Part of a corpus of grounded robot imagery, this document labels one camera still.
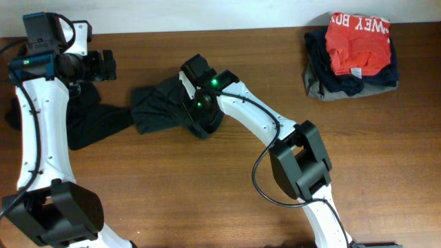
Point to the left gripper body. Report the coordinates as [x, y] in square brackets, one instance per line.
[93, 69]

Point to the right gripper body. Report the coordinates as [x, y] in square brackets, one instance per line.
[194, 108]

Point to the dark green t-shirt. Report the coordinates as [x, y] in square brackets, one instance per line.
[159, 107]

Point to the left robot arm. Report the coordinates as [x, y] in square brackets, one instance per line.
[50, 208]

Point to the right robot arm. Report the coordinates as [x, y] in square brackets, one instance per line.
[299, 160]

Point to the black t-shirt white letters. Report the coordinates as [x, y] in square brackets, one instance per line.
[89, 121]

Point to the grey folded t-shirt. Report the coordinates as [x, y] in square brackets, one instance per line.
[323, 85]

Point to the navy folded t-shirt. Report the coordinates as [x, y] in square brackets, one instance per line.
[315, 44]

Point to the red folded t-shirt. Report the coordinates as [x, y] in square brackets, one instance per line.
[357, 44]

